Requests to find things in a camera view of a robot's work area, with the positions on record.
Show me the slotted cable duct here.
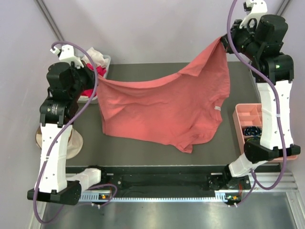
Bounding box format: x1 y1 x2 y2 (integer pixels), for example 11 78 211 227
78 192 241 202

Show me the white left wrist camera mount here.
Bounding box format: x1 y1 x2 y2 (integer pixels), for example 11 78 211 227
50 44 84 69

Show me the round cream fabric basket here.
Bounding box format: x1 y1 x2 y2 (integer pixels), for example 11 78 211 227
35 127 83 159

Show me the grey plastic laundry bin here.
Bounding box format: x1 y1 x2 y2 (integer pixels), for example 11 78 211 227
77 54 112 104

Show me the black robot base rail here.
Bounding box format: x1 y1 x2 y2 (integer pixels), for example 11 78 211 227
65 164 251 198

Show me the cream t-shirt in bin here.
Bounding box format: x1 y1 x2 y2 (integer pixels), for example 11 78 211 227
87 47 108 68

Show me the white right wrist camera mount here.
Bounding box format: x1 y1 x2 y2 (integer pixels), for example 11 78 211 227
239 0 268 29

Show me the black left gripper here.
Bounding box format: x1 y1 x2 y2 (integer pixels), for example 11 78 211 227
69 60 98 100

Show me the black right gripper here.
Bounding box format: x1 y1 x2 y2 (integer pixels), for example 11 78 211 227
219 19 261 61

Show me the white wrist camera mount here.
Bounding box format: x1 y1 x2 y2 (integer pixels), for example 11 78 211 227
239 0 268 29
50 44 84 69

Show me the blue patterned coiled item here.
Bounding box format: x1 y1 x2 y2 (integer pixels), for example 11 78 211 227
244 126 262 136

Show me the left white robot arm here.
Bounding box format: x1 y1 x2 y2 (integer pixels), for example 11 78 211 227
27 62 108 205

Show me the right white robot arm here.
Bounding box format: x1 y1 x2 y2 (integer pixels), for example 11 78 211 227
221 14 301 189

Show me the salmon pink t-shirt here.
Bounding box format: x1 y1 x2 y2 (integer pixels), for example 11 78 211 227
97 39 230 153

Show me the magenta t-shirt in bin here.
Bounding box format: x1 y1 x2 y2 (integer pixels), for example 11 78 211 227
81 62 107 97

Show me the pink divided organizer tray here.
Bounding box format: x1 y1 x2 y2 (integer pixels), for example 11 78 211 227
233 104 283 164

